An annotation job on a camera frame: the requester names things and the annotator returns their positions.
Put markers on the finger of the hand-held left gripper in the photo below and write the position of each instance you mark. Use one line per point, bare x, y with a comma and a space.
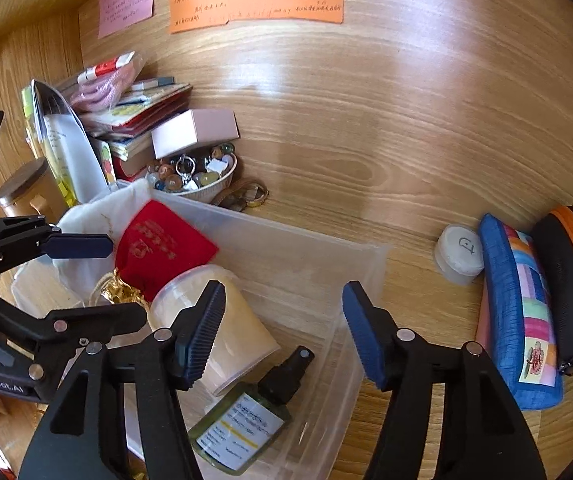
76, 246
91, 320

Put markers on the cream plastic cup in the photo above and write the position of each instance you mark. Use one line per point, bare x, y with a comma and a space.
249, 330

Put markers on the pink paper note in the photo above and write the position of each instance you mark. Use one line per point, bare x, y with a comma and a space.
126, 2

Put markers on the red fabric pouch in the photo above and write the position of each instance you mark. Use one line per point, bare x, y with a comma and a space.
166, 245

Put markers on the white squeeze tube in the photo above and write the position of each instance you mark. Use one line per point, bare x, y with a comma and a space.
69, 150

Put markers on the pink cardboard box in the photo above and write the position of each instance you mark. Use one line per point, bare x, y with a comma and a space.
191, 132

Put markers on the white cloth bag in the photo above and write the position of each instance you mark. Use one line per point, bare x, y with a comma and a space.
99, 215

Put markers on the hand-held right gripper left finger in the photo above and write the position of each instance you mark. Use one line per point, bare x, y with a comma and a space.
200, 340

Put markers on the white ceramic bowl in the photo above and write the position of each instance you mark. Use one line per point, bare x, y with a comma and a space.
209, 193

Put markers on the gold wristwatch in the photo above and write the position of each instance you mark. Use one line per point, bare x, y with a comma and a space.
246, 195

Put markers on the wooden desktop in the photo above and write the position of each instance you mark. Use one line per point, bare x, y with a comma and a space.
366, 160

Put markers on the stack of notebooks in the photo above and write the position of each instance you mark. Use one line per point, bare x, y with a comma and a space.
151, 110

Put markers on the clear plastic storage bin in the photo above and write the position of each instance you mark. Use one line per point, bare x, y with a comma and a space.
291, 270

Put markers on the brown lidded jar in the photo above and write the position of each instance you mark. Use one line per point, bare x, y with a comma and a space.
21, 187

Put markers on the gold foil ornament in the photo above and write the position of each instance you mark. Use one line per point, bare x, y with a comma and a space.
116, 287

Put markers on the blue patchwork pencil case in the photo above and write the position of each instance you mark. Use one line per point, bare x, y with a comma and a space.
503, 285

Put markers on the green spray bottle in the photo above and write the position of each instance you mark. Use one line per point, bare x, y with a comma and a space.
236, 425

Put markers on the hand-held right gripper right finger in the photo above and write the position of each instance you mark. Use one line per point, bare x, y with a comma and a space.
366, 340

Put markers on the white bowl of beads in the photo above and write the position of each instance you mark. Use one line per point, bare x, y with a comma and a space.
206, 177

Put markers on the black orange zip case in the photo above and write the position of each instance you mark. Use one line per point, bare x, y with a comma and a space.
561, 270

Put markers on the orange paper note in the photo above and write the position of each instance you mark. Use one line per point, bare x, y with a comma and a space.
256, 7

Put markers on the small white round jar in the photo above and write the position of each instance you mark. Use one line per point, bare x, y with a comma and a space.
458, 255

